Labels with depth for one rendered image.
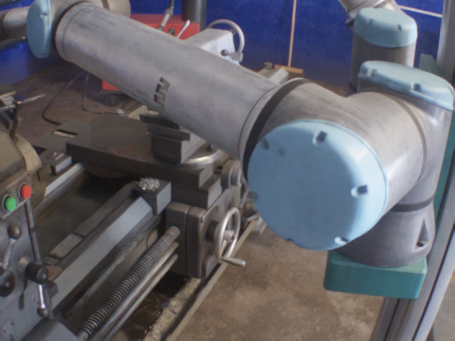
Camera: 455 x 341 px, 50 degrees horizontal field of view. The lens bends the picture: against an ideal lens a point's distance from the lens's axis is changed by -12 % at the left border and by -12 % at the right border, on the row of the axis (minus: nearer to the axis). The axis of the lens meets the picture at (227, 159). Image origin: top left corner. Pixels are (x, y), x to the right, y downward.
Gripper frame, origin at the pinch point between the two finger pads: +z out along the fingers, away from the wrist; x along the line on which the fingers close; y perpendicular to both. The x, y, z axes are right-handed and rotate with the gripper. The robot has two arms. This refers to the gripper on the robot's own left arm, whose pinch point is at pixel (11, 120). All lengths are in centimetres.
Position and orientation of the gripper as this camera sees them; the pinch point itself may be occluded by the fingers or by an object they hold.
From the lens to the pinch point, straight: 142.7
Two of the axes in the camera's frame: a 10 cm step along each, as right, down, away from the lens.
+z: 7.4, 6.0, -3.1
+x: 5.5, -2.8, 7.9
